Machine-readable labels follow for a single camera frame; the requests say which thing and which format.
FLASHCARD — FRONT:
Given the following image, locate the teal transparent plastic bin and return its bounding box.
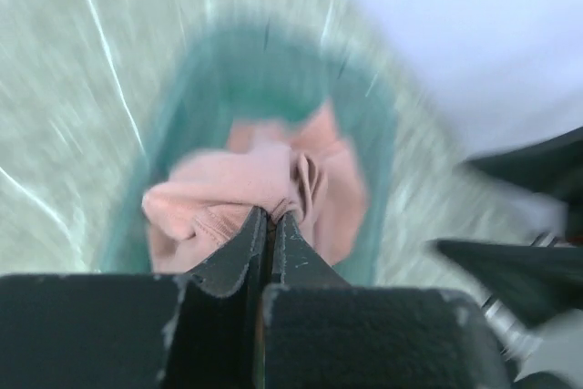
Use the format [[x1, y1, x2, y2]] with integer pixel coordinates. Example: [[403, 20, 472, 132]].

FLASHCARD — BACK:
[[97, 20, 397, 285]]

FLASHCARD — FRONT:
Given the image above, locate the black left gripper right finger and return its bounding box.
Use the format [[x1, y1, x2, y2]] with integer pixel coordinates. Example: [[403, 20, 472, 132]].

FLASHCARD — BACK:
[[262, 216, 510, 388]]

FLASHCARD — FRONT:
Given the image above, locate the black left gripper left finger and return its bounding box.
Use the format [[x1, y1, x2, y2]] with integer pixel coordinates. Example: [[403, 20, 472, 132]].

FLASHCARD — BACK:
[[1, 210, 267, 389]]

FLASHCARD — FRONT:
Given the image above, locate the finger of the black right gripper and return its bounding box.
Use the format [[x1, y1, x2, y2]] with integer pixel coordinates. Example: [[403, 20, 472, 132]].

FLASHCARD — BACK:
[[431, 239, 582, 329], [465, 128, 582, 207]]

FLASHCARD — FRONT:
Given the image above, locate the pink t shirt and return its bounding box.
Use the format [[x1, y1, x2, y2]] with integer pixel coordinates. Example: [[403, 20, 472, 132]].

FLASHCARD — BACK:
[[142, 103, 368, 272]]

